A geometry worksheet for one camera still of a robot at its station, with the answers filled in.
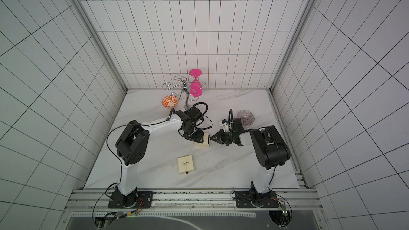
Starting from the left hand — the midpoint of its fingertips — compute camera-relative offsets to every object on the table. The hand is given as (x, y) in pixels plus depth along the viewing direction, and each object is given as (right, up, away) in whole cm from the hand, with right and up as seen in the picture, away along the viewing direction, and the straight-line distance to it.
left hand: (196, 143), depth 89 cm
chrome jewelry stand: (-7, +34, -8) cm, 35 cm away
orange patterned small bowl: (-20, +24, +21) cm, 37 cm away
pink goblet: (0, +33, +5) cm, 34 cm away
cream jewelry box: (+6, 0, 0) cm, 6 cm away
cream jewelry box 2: (-5, -9, -9) cm, 13 cm away
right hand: (+10, +4, +4) cm, 11 cm away
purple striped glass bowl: (+33, +13, +11) cm, 37 cm away
